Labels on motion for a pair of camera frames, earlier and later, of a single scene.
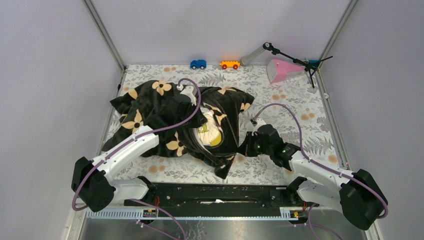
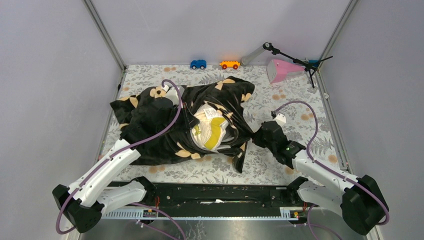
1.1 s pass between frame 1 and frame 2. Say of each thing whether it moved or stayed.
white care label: moved
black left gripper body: moved
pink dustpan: stayed
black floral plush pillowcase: moved
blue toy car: stayed
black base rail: stayed
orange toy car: stayed
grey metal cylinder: stayed
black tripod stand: stayed
